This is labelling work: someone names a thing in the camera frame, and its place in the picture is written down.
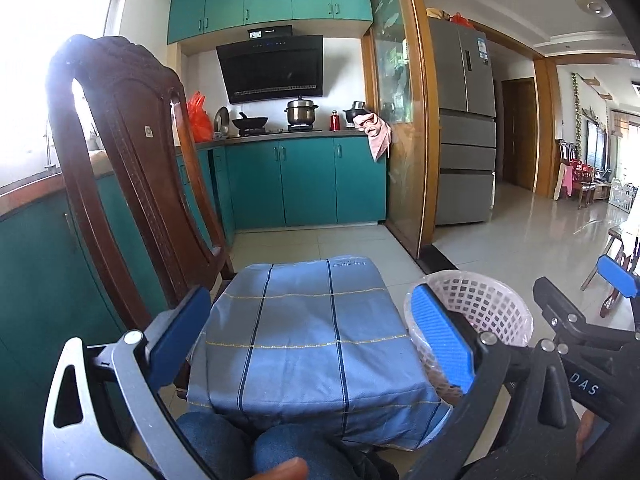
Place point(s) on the person's right hand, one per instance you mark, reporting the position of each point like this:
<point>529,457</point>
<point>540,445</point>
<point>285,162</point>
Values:
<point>586,430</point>

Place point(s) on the red bottle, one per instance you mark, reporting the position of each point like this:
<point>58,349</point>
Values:
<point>334,121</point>

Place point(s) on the steel cooking pot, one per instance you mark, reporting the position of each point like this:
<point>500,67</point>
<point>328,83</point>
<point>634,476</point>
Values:
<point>301,111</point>

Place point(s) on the black wok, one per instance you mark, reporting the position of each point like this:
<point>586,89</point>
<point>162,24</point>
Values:
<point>250,121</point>

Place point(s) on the dark wooden chair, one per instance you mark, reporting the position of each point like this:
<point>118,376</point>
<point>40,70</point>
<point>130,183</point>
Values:
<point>130,160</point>

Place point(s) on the orange plastic bag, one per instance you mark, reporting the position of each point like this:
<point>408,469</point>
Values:
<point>199,120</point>

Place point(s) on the blue checked tablecloth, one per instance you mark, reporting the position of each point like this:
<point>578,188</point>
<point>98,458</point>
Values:
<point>300,340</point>

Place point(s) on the teal wall cabinets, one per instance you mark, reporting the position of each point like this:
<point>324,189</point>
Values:
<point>270,0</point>

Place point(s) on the grey refrigerator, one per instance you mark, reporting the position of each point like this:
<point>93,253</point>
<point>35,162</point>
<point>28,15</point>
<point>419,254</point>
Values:
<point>462,135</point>

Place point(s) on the black kettle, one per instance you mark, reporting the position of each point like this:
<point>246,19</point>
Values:
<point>356,114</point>

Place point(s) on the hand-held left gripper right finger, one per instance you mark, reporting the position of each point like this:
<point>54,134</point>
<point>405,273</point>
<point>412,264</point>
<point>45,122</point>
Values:
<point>442,335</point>

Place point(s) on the person's jeans legs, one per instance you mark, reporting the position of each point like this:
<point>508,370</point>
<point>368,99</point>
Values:
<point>225,440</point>

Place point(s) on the person's left hand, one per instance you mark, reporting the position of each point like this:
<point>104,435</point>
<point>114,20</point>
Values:
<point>280,470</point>

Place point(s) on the bright window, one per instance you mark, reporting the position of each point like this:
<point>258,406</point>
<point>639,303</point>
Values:
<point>45,60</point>

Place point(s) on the brown wooden door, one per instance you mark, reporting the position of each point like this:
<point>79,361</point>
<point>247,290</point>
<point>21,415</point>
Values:
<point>519,135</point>

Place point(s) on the wooden framed glass door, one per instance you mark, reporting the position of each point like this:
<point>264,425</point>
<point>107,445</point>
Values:
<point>402,110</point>

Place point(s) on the green leaf garland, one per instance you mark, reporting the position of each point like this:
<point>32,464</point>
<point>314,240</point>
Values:
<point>578,110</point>

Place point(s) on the black range hood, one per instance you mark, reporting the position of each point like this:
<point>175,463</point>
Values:
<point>272,70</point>

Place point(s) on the gas stove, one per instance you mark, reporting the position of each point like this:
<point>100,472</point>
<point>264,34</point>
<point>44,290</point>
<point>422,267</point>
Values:
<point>280,130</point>

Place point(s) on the pink hanging cloth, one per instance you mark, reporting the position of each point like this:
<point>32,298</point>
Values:
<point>377,135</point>

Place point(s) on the steel pan lid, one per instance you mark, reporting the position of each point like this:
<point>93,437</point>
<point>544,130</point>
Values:
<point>222,120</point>

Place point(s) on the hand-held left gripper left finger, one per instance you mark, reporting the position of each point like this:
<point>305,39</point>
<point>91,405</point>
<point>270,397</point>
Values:
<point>180,337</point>

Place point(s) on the white low fence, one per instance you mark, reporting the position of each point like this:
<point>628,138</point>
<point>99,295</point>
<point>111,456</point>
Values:
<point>622,197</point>

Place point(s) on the small orange bag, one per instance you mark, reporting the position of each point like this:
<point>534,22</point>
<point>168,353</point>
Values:
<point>461,21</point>

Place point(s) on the white plastic mesh basket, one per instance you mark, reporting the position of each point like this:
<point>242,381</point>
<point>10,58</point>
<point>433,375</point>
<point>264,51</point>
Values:
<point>495,310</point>

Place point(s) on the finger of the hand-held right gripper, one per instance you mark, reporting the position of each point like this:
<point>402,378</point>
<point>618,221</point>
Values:
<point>620,276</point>
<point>555,300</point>

